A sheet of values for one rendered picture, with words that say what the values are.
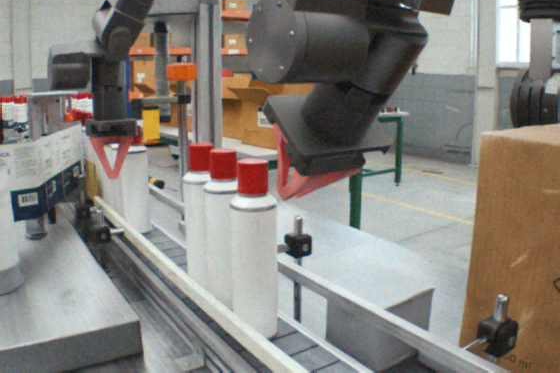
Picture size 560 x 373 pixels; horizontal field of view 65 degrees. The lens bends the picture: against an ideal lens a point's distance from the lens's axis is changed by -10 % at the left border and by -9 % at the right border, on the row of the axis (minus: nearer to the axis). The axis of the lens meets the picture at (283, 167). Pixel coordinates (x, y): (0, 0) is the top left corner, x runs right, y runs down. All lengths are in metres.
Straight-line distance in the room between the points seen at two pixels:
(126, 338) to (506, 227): 0.46
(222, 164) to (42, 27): 7.92
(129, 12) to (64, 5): 7.78
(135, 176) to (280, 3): 0.66
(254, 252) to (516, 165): 0.28
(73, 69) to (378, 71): 0.54
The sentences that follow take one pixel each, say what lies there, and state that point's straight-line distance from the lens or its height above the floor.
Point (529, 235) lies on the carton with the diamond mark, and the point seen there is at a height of 1.02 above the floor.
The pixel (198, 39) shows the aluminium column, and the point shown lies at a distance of 0.93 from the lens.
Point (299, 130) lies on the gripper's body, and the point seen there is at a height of 1.13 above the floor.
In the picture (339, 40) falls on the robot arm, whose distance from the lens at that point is 0.30.
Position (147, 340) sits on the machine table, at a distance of 0.69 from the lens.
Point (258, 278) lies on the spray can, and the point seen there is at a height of 0.96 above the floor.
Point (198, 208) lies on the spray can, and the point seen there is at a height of 1.00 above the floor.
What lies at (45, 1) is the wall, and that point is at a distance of 8.49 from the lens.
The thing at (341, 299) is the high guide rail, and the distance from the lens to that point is 0.49.
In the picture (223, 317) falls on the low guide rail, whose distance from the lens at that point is 0.56.
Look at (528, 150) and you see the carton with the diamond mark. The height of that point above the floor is 1.11.
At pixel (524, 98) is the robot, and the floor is 1.14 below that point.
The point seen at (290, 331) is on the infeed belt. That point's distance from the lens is 0.59.
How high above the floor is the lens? 1.18
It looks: 11 degrees down
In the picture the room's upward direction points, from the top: straight up
